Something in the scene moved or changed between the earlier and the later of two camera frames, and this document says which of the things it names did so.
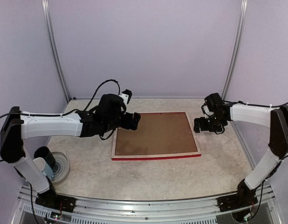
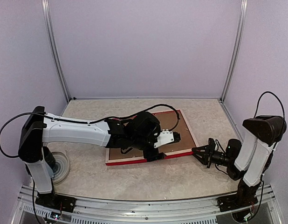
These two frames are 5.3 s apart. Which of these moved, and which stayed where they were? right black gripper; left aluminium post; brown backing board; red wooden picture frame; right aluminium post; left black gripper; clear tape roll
Moved: red wooden picture frame; right black gripper; brown backing board; left black gripper
Stayed: clear tape roll; left aluminium post; right aluminium post
